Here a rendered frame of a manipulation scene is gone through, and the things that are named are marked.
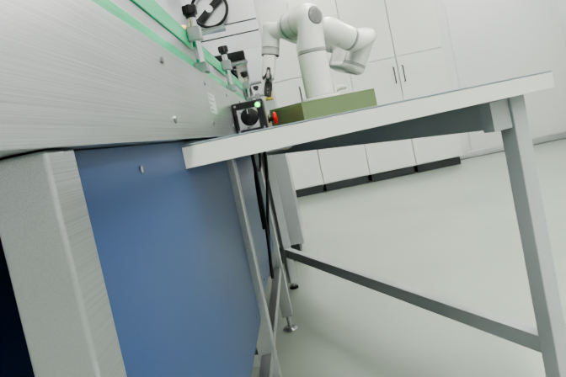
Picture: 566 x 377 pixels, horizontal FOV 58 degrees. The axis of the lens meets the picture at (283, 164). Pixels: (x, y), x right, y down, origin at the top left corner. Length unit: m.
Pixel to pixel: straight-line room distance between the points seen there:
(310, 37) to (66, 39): 1.34
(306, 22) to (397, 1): 4.26
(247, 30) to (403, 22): 3.17
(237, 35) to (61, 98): 2.61
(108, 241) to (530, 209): 0.90
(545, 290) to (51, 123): 1.04
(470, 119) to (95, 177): 0.93
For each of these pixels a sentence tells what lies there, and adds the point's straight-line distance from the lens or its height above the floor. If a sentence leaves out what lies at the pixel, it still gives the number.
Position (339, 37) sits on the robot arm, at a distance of 1.78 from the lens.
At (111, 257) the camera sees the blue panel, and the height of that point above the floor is 0.67.
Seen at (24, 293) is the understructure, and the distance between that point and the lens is 0.35.
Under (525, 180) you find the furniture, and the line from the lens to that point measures 1.14.
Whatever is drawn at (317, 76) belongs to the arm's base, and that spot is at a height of 0.90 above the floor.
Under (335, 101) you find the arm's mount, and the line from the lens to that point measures 1.57.
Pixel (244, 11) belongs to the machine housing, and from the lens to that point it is 2.96.
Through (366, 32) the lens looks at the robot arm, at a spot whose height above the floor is 1.02.
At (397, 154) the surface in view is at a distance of 5.74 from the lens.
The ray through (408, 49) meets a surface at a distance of 5.83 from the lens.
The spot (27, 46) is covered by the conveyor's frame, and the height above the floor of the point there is 0.82.
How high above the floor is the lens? 0.74
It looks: 3 degrees down
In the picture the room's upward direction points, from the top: 12 degrees counter-clockwise
